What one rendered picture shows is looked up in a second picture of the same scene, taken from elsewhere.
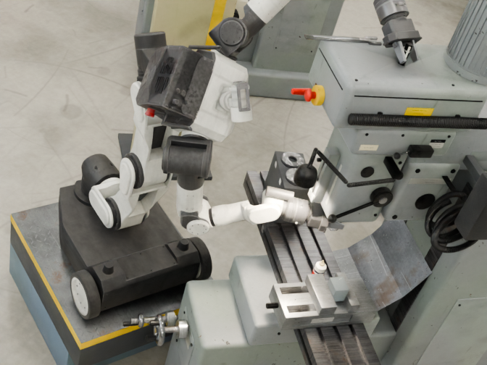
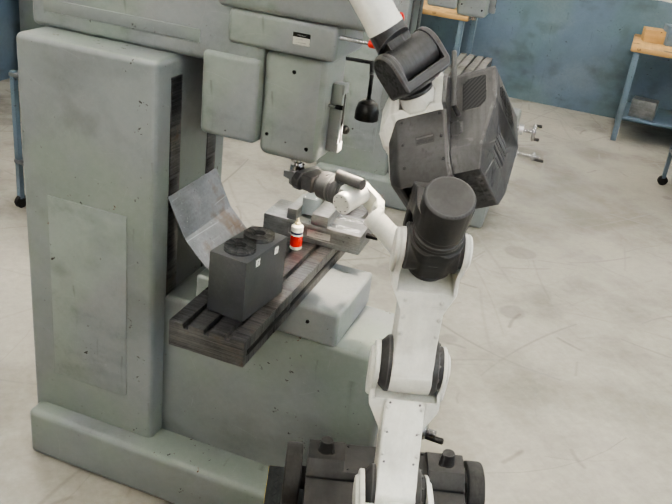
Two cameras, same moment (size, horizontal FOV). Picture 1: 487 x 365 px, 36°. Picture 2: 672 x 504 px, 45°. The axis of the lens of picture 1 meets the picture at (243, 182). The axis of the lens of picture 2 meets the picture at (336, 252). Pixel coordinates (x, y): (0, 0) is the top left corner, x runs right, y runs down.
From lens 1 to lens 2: 3.99 m
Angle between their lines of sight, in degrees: 103
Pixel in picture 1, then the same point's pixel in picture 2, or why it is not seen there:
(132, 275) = not seen: hidden behind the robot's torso
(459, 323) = not seen: hidden behind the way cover
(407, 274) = (216, 196)
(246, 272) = (341, 301)
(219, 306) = (369, 332)
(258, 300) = (351, 283)
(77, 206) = not seen: outside the picture
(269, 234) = (297, 286)
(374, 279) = (225, 234)
